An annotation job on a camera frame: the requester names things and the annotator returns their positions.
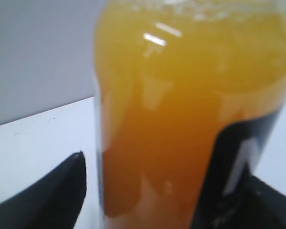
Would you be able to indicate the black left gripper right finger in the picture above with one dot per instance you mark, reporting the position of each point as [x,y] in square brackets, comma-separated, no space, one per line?
[263,208]

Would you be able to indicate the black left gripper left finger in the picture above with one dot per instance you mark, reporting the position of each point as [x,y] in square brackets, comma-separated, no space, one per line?
[53,202]

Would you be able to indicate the NFC orange juice bottle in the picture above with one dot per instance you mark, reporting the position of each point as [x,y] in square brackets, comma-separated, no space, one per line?
[189,93]

